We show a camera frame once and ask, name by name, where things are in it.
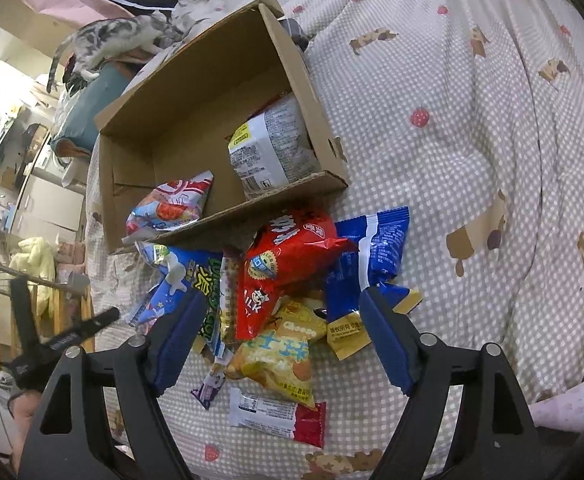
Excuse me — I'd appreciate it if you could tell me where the white red bar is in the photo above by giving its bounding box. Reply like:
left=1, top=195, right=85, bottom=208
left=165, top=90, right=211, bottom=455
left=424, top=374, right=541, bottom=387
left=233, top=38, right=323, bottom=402
left=228, top=387, right=327, bottom=448

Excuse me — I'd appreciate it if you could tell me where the red milk candy bag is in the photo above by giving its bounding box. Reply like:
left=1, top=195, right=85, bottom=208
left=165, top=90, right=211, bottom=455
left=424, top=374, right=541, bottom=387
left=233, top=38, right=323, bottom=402
left=236, top=206, right=356, bottom=340

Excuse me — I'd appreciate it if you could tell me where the person left hand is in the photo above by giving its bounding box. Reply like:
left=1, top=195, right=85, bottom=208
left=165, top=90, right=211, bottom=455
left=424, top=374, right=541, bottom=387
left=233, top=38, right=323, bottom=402
left=9, top=390, right=42, bottom=472

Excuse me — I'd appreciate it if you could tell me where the small purple white packet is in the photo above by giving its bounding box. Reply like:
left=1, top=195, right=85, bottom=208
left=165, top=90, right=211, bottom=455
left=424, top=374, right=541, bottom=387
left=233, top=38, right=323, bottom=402
left=190, top=350, right=234, bottom=410

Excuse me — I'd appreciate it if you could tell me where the wooden drying rack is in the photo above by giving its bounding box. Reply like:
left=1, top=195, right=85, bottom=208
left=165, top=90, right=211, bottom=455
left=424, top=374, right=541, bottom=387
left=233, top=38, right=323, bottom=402
left=0, top=264, right=94, bottom=370

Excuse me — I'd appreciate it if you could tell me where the blue green milk snack bag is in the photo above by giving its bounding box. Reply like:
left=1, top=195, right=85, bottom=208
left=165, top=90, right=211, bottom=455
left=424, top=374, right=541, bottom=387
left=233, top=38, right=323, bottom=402
left=126, top=242, right=225, bottom=356

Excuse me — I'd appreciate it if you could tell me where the yellow cloth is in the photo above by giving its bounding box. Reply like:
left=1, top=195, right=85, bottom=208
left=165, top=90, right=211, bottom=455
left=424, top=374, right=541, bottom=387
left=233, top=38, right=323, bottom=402
left=9, top=236, right=56, bottom=318

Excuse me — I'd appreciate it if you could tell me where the yellow cheese ball snack bag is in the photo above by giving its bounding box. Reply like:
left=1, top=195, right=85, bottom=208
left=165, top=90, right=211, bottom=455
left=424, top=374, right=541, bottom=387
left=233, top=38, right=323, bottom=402
left=226, top=298, right=327, bottom=410

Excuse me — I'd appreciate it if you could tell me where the red white blue snack bag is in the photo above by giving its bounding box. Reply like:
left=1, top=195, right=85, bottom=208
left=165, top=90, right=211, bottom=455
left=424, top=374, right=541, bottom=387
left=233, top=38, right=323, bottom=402
left=122, top=170, right=214, bottom=245

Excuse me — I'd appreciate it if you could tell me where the cardboard box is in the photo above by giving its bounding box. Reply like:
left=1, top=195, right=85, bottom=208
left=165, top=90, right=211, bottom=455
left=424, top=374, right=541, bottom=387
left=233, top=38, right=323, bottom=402
left=94, top=0, right=347, bottom=252

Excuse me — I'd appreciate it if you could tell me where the white grey snack bag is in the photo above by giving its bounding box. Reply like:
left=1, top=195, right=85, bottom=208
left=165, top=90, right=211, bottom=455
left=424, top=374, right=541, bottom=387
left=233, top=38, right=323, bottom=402
left=228, top=93, right=320, bottom=200

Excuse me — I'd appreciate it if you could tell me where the teal blanket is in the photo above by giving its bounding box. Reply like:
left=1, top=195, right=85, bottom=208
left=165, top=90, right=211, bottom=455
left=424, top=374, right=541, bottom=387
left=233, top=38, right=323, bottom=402
left=50, top=62, right=136, bottom=158

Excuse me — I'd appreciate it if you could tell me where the checkered patterned bed quilt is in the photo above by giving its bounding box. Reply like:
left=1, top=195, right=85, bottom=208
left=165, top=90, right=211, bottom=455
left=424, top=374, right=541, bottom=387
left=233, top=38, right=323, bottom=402
left=84, top=0, right=584, bottom=480

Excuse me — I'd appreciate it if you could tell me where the grey tabby cat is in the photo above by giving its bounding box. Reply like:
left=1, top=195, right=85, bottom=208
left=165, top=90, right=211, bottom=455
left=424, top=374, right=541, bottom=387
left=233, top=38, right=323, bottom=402
left=46, top=11, right=186, bottom=93

